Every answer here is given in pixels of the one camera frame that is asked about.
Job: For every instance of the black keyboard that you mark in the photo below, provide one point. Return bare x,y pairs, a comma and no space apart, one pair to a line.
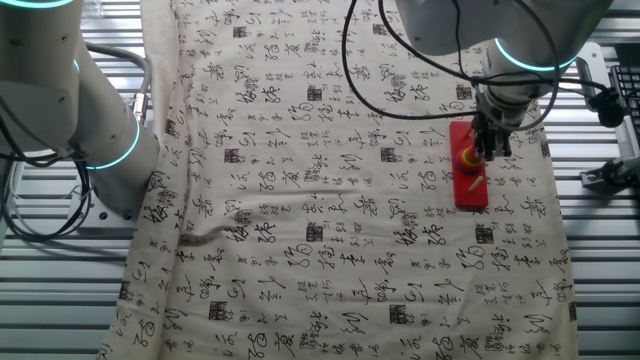
630,80

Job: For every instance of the silver base mounting plate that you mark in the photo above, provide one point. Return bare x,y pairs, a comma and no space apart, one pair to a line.
107,216

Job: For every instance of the silver ribbed camera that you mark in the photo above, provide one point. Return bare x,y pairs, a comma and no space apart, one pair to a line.
629,142

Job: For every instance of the calligraphy printed cream cloth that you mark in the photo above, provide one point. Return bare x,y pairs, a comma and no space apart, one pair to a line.
325,225

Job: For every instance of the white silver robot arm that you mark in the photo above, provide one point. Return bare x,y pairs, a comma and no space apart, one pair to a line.
45,100

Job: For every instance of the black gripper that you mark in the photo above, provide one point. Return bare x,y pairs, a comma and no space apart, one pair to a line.
492,124

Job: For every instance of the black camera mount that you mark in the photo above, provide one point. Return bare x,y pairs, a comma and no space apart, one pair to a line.
612,172

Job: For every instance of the clear plastic item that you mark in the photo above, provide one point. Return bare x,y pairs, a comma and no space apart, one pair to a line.
92,7

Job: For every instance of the red Hanoi base board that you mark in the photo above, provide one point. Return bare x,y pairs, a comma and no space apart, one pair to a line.
470,200

